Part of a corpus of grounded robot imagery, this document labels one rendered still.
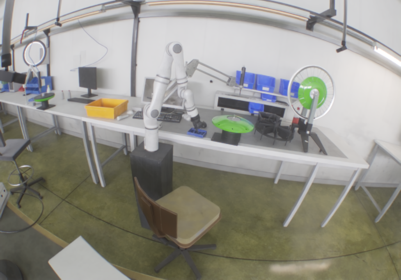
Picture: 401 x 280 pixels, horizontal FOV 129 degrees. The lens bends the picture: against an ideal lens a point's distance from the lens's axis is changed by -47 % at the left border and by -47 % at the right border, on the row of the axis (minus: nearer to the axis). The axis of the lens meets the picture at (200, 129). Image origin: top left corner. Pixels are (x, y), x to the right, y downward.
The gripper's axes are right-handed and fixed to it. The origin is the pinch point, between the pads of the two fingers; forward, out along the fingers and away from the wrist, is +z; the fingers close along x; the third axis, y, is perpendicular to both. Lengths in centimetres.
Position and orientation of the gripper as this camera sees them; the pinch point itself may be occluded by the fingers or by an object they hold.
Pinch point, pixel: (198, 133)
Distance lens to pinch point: 137.8
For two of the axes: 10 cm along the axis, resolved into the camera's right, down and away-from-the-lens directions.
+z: 2.9, 7.4, 6.0
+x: -5.6, -3.8, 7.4
